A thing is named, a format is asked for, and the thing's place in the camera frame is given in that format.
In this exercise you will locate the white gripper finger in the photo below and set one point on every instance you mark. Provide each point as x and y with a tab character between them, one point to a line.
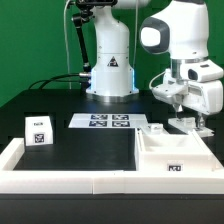
178	110
200	121

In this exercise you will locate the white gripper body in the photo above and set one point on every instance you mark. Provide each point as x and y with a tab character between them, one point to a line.
202	79

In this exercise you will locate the white cabinet door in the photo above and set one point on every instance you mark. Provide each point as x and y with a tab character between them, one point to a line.
187	125
156	128

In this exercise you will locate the white cabinet body box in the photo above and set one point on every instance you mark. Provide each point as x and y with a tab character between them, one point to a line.
172	153

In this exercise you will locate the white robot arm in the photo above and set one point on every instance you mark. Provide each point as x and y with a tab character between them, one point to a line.
181	30

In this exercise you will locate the white cabinet top block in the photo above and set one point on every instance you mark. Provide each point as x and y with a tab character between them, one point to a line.
38	131

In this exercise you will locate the white marker sheet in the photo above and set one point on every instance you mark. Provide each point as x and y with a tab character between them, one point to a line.
94	120

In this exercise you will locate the white U-shaped fence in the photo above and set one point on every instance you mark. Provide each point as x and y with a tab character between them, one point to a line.
102	182

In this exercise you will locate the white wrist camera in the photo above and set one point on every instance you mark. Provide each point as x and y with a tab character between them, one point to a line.
170	93

